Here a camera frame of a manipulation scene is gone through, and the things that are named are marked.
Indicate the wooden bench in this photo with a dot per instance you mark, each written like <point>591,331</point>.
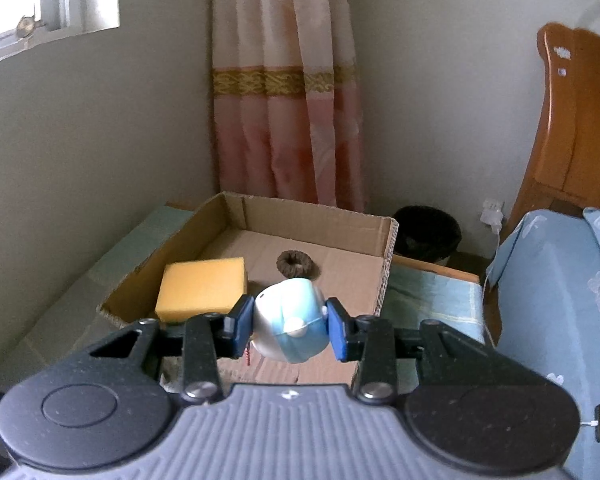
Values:
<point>440,269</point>

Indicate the window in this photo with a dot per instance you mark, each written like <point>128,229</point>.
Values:
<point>10,0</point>

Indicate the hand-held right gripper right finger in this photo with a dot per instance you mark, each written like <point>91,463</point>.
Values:
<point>337,332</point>

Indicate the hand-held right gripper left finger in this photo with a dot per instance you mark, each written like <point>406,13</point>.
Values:
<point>241,327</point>

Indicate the black trash bin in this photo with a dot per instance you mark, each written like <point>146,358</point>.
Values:
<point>425,232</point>

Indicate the wooden headboard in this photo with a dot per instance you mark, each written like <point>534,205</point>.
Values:
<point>570,135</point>

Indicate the yellow sponge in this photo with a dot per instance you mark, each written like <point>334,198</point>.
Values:
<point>200,290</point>

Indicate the brown scrunchie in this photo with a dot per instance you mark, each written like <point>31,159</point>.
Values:
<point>282,267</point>

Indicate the pink patterned curtain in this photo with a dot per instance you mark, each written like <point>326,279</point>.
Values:
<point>285,110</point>

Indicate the blue floral bedsheet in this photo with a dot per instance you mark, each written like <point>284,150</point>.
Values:
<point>545,310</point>

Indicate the white charger plug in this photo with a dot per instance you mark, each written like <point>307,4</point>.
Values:
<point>491,219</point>

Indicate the white wall socket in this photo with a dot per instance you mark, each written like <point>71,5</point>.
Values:
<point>494,204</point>

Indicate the blue and white plush ball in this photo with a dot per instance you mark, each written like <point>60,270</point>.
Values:
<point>290,315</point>

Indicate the cardboard box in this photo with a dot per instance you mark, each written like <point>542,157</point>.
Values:
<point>350,270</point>

